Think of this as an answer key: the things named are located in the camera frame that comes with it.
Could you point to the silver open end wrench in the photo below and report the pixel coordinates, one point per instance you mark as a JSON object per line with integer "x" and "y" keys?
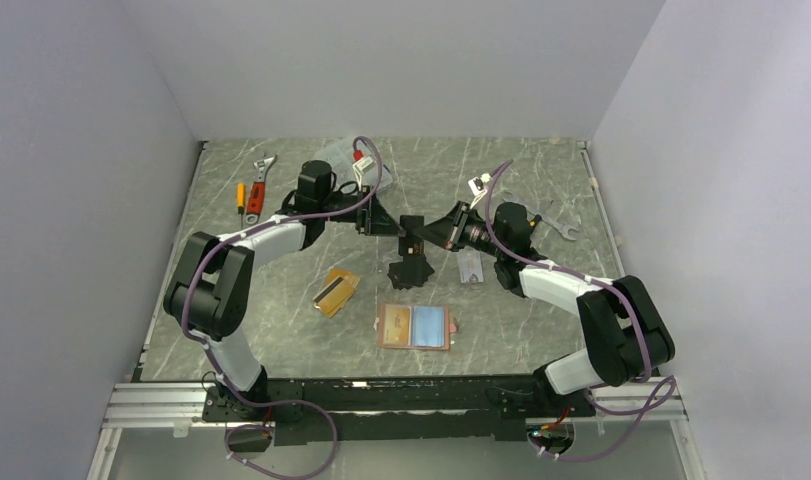
{"x": 566, "y": 231}

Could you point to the black VIP card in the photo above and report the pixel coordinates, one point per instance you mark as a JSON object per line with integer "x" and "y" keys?
{"x": 411, "y": 244}

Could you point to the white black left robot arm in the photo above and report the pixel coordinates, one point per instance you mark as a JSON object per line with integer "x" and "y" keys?
{"x": 209, "y": 290}

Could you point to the silver VIP card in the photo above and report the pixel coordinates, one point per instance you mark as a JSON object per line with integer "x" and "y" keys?
{"x": 470, "y": 266}

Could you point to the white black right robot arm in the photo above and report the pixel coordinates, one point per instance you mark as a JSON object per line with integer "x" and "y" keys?
{"x": 625, "y": 336}

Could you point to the tan leather card holder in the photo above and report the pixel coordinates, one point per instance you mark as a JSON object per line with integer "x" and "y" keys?
{"x": 431, "y": 328}

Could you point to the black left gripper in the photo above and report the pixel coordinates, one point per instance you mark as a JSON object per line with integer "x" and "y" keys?
{"x": 377, "y": 220}

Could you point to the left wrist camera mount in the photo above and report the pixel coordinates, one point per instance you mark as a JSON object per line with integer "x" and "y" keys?
{"x": 364, "y": 169}

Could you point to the gold VIP card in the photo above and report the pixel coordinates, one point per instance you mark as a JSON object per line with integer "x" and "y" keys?
{"x": 395, "y": 325}

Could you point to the red handled adjustable wrench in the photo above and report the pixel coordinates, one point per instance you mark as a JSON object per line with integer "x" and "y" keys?
{"x": 257, "y": 193}

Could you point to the clear plastic screw box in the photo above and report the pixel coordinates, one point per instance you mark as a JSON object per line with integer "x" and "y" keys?
{"x": 339, "y": 155}

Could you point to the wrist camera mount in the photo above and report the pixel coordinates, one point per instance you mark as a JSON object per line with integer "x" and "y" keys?
{"x": 364, "y": 169}
{"x": 478, "y": 186}

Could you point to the small yellow handled screwdriver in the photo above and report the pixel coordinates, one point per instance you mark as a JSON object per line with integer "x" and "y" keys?
{"x": 240, "y": 198}

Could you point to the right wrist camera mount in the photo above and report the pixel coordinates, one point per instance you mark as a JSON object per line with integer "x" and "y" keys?
{"x": 478, "y": 186}

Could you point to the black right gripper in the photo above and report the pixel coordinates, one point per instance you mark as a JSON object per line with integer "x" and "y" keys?
{"x": 447, "y": 232}

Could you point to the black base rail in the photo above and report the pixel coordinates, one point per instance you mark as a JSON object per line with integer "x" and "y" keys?
{"x": 500, "y": 407}

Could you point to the black card stack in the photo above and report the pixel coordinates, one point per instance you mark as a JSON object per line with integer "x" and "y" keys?
{"x": 411, "y": 272}

